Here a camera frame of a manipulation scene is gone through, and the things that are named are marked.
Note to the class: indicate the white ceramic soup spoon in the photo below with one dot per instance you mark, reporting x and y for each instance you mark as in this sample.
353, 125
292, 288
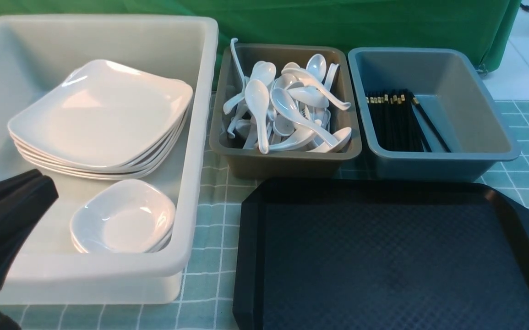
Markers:
286, 107

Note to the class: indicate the small white bowl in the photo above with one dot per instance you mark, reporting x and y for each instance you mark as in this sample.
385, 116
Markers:
153, 249
127, 202
129, 238

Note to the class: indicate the large white square plate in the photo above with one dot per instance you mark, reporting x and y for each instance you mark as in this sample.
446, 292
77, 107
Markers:
103, 115

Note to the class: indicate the black chopstick gold band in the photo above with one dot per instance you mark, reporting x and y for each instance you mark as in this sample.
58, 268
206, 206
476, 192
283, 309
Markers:
429, 122

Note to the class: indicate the stacked white plate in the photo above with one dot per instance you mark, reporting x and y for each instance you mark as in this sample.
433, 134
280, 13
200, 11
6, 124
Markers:
149, 159
155, 167
160, 161
110, 176

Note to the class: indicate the bottom stacked white plate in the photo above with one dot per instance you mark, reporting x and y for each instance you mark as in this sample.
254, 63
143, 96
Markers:
155, 167

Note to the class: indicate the top stacked white plate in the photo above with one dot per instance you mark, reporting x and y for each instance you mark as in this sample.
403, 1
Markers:
149, 159

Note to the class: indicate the olive green spoon bin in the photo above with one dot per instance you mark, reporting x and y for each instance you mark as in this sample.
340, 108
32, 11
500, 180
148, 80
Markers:
251, 164

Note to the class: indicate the white spoon front left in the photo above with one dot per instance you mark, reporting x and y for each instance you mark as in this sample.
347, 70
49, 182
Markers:
258, 99

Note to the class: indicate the black plastic serving tray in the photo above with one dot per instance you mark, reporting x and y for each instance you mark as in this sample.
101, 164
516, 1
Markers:
324, 254

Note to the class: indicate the white spoon top back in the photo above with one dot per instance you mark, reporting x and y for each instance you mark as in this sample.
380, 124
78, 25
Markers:
317, 66

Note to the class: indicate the bundle of black chopsticks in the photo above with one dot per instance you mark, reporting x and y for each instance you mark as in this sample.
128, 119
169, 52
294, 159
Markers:
395, 122

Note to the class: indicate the green checked tablecloth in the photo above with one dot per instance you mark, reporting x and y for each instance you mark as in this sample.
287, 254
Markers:
207, 284

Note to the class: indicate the large white plastic tub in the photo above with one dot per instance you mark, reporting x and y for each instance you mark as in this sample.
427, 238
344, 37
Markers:
37, 52

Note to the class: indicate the grey-blue chopstick bin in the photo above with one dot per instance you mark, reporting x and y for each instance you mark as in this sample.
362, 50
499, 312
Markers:
454, 98

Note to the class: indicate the small white bowl in tub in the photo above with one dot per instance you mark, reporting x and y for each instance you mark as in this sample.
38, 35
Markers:
153, 249

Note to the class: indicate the green backdrop cloth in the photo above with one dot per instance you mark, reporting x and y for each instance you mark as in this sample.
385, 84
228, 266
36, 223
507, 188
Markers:
479, 29

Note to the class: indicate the white spoon long handle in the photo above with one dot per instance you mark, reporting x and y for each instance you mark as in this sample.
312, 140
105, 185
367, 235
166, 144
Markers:
309, 80

